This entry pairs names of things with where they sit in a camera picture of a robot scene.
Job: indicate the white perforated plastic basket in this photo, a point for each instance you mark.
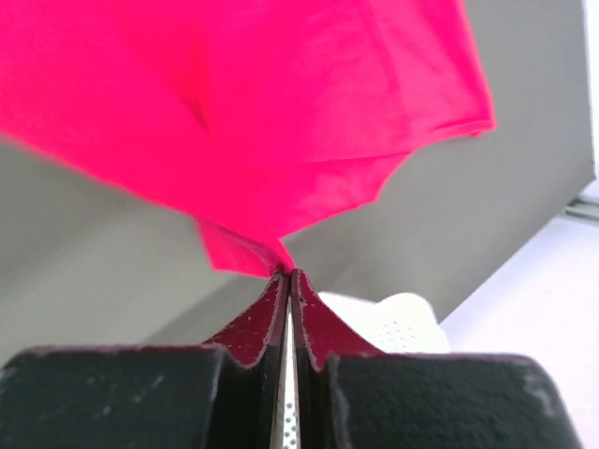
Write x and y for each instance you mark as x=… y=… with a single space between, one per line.
x=404 y=323

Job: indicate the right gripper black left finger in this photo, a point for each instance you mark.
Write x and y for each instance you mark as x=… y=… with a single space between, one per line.
x=221 y=393

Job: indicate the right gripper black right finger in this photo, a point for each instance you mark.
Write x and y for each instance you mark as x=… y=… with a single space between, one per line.
x=353 y=395

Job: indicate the red t shirt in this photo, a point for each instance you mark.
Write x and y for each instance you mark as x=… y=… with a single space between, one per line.
x=255 y=118

